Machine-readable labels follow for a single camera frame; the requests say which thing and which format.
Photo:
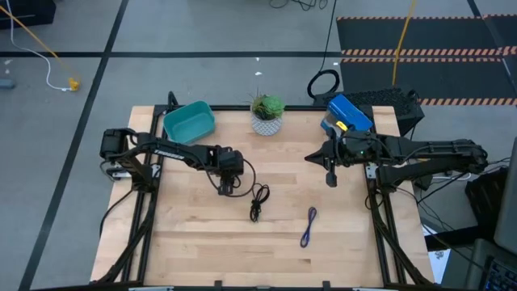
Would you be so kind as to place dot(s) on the potted succulent in white pot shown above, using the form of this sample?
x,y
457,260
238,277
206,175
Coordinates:
x,y
266,111

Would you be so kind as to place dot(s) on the blue plastic box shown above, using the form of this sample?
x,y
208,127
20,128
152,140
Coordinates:
x,y
349,111

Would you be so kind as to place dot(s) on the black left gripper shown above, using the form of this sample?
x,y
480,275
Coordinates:
x,y
231,162

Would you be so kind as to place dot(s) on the black keyboard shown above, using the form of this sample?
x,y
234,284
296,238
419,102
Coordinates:
x,y
501,277

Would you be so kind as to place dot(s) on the black aluminium table frame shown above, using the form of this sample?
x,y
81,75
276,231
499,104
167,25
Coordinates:
x,y
230,108

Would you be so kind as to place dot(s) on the black hazard-striped floor mat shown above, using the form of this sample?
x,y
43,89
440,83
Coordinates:
x,y
424,36

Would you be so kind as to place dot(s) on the black floor box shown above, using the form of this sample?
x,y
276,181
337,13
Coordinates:
x,y
24,12

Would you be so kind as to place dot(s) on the small grey floor object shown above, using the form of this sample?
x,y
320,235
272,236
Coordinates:
x,y
6,83

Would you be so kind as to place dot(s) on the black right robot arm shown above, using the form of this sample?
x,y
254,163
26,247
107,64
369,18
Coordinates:
x,y
424,153

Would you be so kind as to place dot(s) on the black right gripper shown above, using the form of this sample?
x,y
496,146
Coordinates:
x,y
332,159

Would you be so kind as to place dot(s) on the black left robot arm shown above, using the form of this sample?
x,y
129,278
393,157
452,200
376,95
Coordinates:
x,y
173,153

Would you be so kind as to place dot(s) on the black crate beside table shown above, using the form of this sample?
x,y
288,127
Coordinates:
x,y
482,198

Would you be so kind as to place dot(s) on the teal plastic bin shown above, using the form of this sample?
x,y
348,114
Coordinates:
x,y
190,123

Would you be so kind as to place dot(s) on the black table edge clip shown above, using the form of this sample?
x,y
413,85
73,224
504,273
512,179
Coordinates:
x,y
218,284
326,284

